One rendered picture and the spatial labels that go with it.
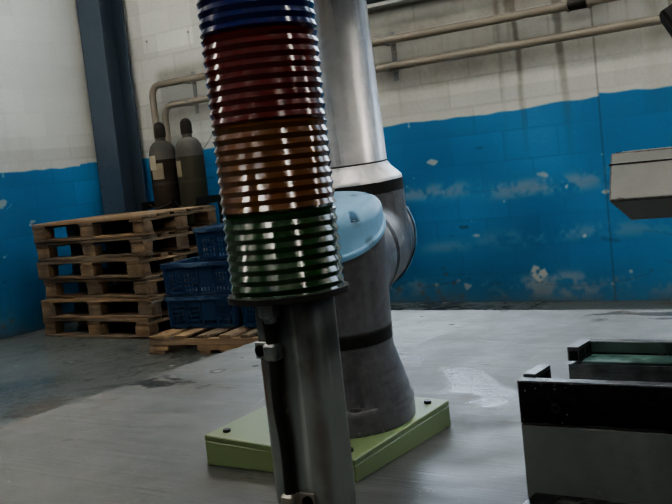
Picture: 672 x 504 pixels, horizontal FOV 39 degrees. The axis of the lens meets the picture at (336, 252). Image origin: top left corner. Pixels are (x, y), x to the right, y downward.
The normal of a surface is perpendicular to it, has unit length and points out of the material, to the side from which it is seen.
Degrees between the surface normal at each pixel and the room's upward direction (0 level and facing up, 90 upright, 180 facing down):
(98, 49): 90
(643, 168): 69
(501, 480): 0
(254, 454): 90
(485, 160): 90
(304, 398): 90
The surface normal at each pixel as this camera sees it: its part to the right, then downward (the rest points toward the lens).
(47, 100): 0.82, -0.04
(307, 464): -0.55, 0.14
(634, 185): -0.55, -0.23
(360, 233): 0.55, 0.04
